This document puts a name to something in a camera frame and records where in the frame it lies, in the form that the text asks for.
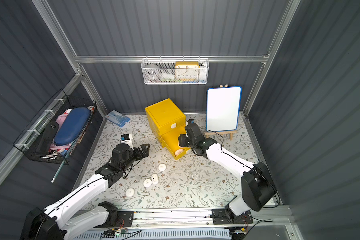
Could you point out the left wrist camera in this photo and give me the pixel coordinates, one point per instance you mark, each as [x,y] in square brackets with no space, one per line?
[126,141]

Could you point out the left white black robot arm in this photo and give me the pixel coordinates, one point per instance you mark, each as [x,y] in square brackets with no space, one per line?
[58,220]

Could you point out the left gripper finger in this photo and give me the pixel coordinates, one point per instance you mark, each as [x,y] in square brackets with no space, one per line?
[139,156]
[145,148]

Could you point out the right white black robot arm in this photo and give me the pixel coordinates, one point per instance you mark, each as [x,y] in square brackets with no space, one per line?
[257,185]

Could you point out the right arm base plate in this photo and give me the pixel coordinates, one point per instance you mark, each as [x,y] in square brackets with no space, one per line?
[227,217]

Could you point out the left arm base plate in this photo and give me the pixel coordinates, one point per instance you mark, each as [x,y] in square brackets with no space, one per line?
[121,219]

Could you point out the white board blue frame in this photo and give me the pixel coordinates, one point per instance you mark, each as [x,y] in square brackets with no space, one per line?
[223,109]

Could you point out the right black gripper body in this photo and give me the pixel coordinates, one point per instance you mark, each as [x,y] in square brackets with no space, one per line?
[185,140]

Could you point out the yellow three-drawer cabinet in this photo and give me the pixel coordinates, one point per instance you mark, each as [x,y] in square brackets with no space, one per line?
[164,117]

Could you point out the black wire side basket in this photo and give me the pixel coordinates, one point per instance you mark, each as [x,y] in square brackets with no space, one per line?
[28,143]

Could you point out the white earphone case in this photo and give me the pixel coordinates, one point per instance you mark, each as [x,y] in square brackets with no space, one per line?
[147,183]
[162,167]
[155,179]

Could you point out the white tape roll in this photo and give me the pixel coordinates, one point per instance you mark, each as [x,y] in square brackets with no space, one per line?
[152,73]

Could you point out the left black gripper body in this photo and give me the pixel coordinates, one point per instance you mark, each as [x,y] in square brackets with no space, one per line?
[139,152]

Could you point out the pink items in basket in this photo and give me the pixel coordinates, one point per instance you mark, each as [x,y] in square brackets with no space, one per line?
[55,150]

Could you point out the white earphone case isolated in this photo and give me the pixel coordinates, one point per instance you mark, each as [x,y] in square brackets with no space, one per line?
[130,192]

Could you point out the white wire wall basket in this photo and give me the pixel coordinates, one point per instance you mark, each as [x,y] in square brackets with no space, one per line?
[168,73]

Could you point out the yellow alarm clock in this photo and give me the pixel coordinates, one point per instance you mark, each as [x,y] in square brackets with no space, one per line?
[187,70]

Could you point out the blue oval case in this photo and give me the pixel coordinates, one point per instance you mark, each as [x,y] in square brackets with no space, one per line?
[72,126]

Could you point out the aluminium front rail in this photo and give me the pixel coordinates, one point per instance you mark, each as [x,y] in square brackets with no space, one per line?
[200,218]

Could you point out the small wooden easel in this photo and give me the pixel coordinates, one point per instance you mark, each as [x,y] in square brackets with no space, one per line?
[225,134]

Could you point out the black object in basket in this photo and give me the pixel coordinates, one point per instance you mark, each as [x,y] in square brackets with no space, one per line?
[47,138]

